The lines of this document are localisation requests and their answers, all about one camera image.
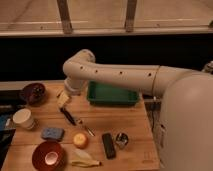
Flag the dark purple grapes bunch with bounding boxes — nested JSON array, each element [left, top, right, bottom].
[[30, 87, 44, 99]]

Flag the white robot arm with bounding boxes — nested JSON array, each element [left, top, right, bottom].
[[63, 49, 213, 171]]

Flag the green plastic tray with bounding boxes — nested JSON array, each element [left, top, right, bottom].
[[87, 81, 139, 106]]

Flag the purple bowl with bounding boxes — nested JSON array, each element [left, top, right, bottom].
[[20, 83, 46, 105]]

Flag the blue sponge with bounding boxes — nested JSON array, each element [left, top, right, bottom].
[[41, 127, 64, 141]]

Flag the white paper cup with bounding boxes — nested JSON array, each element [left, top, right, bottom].
[[13, 108, 35, 130]]

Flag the orange fruit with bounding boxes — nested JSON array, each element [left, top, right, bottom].
[[73, 133, 88, 149]]

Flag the red bowl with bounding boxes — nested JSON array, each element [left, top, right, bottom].
[[32, 141, 64, 171]]

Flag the black remote control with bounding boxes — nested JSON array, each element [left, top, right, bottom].
[[102, 133, 116, 159]]

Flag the shiny metal cup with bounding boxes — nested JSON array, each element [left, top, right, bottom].
[[115, 132, 129, 149]]

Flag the black handled brush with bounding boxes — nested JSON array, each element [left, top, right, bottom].
[[60, 108, 76, 126]]

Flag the metal rail beam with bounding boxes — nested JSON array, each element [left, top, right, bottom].
[[144, 96, 161, 110]]

